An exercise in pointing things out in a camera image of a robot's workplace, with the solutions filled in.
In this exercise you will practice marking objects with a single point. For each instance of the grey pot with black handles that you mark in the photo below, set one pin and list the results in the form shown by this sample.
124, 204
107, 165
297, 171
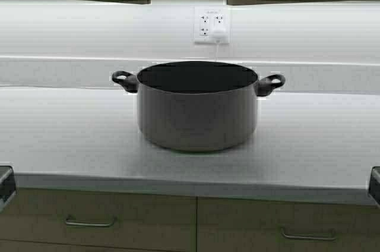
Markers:
197, 106

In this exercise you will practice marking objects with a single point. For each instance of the white plug adapter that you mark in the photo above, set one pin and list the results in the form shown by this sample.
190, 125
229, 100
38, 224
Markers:
218, 35

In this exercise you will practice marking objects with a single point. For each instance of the middle beige drawer front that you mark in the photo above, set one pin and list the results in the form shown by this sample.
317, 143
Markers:
247, 225

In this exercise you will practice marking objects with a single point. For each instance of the beige drawer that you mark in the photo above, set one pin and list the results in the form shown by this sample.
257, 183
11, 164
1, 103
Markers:
247, 225
98, 219

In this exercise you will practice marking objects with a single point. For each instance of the left beige drawer front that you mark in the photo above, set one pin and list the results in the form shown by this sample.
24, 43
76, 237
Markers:
98, 219

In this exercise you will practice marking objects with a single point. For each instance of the white wall outlet plate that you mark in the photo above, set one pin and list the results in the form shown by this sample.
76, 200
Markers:
206, 18

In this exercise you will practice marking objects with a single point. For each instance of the left drawer metal handle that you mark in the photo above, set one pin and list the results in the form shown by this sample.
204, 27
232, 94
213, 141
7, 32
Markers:
73, 222

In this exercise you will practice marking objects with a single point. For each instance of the drawer metal handle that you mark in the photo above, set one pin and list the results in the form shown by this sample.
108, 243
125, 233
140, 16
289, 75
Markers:
73, 222
307, 237

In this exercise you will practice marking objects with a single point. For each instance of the middle drawer metal handle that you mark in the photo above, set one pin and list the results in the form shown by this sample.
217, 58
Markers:
307, 237

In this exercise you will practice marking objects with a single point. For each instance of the left robot base metal frame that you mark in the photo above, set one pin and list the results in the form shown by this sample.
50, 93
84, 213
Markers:
8, 186

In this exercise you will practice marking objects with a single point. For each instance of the right robot base metal frame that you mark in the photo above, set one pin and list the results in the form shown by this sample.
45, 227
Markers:
374, 185

